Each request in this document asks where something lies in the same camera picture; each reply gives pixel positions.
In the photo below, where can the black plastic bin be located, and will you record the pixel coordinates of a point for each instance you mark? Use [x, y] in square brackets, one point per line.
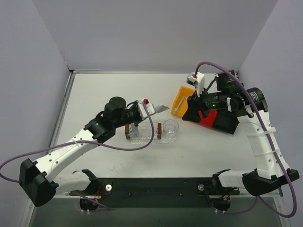
[225, 122]

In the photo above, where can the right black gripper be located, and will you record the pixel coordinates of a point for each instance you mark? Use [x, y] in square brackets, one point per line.
[197, 104]

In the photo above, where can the white toothpaste tube green cap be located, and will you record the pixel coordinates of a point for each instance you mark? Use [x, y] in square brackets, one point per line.
[160, 108]

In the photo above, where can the yellow plastic bin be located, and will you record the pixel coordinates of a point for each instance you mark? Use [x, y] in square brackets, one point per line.
[183, 91]

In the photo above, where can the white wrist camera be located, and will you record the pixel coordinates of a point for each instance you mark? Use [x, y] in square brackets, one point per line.
[198, 81]
[148, 108]

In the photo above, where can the red plastic bin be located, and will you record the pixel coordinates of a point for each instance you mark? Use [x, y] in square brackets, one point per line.
[209, 120]

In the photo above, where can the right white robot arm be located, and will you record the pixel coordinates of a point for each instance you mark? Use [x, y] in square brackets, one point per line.
[268, 175]

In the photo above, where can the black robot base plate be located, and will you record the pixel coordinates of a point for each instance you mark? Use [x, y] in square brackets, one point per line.
[156, 192]

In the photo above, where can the brown wooden tray foot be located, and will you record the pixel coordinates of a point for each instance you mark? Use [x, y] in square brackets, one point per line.
[127, 131]
[159, 131]

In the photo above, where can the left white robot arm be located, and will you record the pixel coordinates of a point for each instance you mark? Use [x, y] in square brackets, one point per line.
[40, 179]

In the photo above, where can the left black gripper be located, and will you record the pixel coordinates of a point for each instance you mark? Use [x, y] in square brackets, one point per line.
[136, 112]

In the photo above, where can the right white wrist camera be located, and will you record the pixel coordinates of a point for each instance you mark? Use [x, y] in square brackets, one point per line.
[198, 81]

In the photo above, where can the light blue toothbrush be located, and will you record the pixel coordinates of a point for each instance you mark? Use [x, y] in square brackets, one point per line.
[178, 105]

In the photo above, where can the clear plastic cup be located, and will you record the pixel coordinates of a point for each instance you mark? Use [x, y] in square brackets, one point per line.
[170, 129]

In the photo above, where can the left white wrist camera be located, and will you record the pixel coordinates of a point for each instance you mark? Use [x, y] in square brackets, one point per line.
[148, 108]

